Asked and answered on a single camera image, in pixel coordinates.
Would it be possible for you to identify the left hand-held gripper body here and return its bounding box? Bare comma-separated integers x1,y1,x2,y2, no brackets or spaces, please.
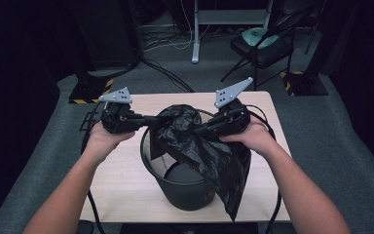
97,86,138,135

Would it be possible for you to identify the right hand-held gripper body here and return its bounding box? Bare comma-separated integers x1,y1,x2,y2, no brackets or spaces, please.
213,76,254,137

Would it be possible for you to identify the black plastic trash bag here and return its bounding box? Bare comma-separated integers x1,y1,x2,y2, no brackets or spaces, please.
148,103,253,223

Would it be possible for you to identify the black mesh wastebasket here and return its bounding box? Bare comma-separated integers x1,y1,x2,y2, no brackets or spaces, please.
138,108,222,212

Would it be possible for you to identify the person's left hand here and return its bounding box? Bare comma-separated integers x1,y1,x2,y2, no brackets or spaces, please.
83,121,137,163

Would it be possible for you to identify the person's right hand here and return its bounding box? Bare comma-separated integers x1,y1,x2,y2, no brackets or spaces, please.
218,114,280,158

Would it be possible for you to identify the black stand with striped base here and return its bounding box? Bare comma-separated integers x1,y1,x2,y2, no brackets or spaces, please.
280,0,330,98
68,69,116,105

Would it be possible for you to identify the black folding chair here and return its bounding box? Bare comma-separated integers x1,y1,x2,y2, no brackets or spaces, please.
220,4,314,92

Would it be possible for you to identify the black cabinet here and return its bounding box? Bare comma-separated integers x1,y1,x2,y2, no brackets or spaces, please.
65,0,143,71

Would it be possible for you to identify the green cushion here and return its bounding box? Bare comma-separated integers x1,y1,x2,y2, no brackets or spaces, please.
241,26,281,50

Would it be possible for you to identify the black armrest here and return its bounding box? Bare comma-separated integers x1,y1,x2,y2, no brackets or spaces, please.
77,219,95,234
271,222,298,234

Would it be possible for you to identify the thick black floor cable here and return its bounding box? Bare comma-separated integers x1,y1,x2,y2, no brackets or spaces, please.
140,58,196,94

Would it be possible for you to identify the bundle of thin floor cables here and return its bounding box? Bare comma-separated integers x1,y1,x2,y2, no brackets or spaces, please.
140,0,216,53

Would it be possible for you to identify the white metal desk frame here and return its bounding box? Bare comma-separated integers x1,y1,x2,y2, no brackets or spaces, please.
191,0,275,64

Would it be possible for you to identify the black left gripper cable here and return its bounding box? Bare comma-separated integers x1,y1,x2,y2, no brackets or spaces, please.
79,101,107,234

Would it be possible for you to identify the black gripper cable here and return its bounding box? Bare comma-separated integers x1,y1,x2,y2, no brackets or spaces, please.
79,101,107,234
243,103,282,234

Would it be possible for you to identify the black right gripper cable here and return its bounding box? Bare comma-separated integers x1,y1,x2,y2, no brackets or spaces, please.
243,103,282,234

